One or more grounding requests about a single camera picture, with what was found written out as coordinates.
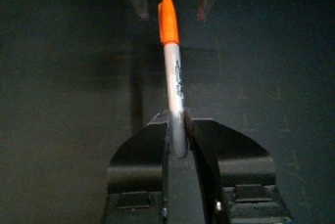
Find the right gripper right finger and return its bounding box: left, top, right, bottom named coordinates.
left=182, top=109, right=295, bottom=224

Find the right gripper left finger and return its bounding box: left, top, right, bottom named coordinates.
left=101, top=110, right=172, bottom=224

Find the grey marker pen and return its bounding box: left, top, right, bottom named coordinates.
left=157, top=0, right=190, bottom=159

